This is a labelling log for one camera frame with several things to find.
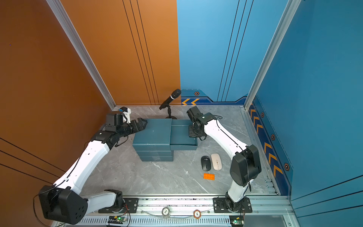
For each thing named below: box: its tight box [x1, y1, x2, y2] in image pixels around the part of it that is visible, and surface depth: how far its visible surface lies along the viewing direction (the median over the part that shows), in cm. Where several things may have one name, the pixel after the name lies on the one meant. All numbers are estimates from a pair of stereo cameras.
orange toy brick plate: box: [203, 173, 216, 181], surface depth 84 cm
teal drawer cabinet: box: [132, 118, 174, 162], surface depth 77 cm
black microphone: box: [158, 88, 182, 110], surface depth 88 cm
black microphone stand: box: [165, 105, 178, 120], surface depth 104 cm
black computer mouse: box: [200, 155, 212, 172], surface depth 89 cm
